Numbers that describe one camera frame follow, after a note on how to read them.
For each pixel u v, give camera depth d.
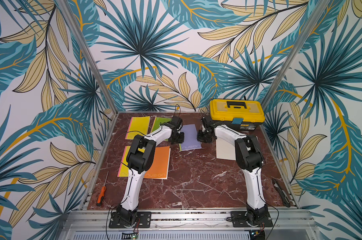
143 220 0.74
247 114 0.98
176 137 0.90
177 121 0.84
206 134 0.82
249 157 0.58
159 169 0.91
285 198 0.80
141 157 0.57
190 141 1.02
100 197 0.78
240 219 0.73
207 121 0.86
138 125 1.11
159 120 1.15
